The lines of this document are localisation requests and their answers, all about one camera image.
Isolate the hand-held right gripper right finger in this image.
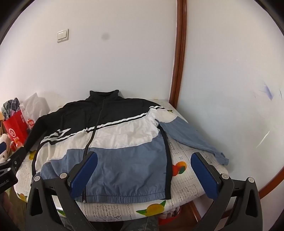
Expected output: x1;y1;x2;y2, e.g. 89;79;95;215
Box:
190;151;267;231

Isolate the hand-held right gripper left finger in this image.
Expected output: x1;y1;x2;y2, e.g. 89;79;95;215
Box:
26;151;98;231

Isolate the black white blue jacket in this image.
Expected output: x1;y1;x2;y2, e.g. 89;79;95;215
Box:
25;89;230;203

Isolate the white floral cloth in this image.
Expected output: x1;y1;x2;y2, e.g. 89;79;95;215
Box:
0;133;12;165

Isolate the fruit print tablecloth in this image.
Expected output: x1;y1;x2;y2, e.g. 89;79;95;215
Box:
13;99;229;222

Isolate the red gift bag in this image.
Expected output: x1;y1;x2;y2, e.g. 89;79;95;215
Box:
3;110;29;149

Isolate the plaid cloth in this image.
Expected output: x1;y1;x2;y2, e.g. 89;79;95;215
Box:
2;98;21;121

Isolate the red and white cloth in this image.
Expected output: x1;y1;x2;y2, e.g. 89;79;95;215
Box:
159;205;184;220

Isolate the white plastic bag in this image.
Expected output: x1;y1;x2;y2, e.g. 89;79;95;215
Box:
21;93;50;130

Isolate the brown wooden trim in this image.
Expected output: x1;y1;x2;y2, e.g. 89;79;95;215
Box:
169;0;188;109

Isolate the white wall light switch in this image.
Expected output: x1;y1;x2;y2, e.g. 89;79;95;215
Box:
56;29;69;43

